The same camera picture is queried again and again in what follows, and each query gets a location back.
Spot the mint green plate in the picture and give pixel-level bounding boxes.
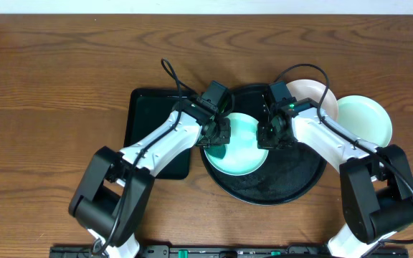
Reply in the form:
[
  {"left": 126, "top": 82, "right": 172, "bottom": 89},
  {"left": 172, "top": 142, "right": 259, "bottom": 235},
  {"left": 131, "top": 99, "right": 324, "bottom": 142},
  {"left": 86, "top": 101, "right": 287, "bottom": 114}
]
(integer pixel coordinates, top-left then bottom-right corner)
[
  {"left": 204, "top": 113, "right": 268, "bottom": 176},
  {"left": 337, "top": 95, "right": 393, "bottom": 147}
]

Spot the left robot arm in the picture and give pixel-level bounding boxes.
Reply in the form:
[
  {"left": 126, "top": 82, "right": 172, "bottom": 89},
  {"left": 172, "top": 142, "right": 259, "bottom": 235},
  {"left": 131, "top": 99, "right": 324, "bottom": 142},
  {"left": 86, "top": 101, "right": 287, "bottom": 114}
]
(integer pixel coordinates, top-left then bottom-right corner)
[{"left": 68, "top": 97, "right": 230, "bottom": 257}]

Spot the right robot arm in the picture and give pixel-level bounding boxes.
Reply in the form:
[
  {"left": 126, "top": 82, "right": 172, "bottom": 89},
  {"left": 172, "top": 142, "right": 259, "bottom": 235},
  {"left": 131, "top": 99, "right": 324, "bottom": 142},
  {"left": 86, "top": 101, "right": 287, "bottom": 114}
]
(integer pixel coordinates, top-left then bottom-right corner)
[{"left": 257, "top": 97, "right": 413, "bottom": 257}]

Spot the black round tray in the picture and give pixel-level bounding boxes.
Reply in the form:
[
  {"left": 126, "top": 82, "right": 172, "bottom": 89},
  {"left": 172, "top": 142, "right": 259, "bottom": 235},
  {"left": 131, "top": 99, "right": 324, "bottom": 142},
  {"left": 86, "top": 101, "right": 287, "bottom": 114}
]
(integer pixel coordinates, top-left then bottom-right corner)
[{"left": 200, "top": 84, "right": 326, "bottom": 205}]

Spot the mint green plate front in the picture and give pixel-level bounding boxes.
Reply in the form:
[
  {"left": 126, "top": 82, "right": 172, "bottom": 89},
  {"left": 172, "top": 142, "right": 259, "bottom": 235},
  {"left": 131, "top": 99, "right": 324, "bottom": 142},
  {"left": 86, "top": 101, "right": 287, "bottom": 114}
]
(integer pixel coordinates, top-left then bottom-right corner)
[{"left": 204, "top": 113, "right": 268, "bottom": 176}]

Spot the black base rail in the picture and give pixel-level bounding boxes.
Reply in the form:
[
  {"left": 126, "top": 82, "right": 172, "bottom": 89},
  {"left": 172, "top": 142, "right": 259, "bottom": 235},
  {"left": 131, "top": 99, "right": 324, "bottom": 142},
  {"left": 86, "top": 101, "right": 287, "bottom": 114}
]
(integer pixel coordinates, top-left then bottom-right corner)
[{"left": 49, "top": 245, "right": 409, "bottom": 258}]

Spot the green sponge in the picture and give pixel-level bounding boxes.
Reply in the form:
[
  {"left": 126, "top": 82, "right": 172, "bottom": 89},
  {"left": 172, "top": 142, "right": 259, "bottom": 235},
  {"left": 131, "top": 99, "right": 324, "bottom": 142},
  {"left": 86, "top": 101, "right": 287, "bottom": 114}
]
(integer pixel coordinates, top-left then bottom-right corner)
[{"left": 207, "top": 145, "right": 227, "bottom": 160}]

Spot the white pink plate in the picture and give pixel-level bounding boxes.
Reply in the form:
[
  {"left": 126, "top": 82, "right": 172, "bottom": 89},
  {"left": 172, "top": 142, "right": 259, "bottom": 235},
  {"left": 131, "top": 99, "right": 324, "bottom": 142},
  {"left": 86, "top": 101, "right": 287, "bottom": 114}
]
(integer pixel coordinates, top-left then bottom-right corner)
[{"left": 286, "top": 79, "right": 338, "bottom": 120}]

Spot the black rectangular tray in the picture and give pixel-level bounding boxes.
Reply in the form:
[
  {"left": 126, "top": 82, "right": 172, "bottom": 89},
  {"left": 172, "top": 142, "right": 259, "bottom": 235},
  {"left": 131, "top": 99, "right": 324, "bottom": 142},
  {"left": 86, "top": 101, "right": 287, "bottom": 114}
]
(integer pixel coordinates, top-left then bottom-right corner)
[{"left": 123, "top": 88, "right": 191, "bottom": 180}]

